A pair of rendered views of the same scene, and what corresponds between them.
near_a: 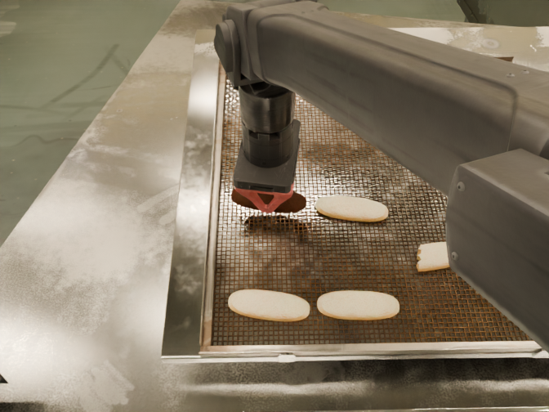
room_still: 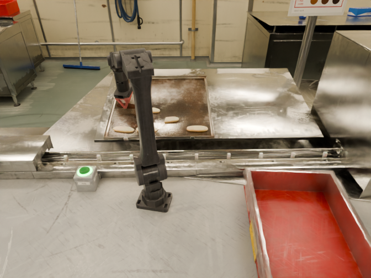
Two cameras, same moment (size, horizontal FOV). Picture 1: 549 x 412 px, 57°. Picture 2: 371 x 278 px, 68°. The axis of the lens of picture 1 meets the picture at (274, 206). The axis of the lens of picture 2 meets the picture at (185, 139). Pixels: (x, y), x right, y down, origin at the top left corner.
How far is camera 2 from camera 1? 0.80 m
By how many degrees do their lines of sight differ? 11
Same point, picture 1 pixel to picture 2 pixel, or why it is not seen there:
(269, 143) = (121, 84)
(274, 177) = (123, 94)
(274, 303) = (124, 128)
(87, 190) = (78, 114)
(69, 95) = not seen: hidden behind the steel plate
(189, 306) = (102, 130)
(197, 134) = (110, 94)
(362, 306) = not seen: hidden behind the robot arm
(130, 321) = (87, 140)
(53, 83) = (69, 106)
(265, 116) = (118, 76)
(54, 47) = (70, 92)
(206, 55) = not seen: hidden behind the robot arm
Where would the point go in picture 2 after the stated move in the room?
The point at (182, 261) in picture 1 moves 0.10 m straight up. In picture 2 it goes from (102, 121) to (98, 102)
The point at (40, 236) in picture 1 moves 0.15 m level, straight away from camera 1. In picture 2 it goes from (63, 123) to (56, 112)
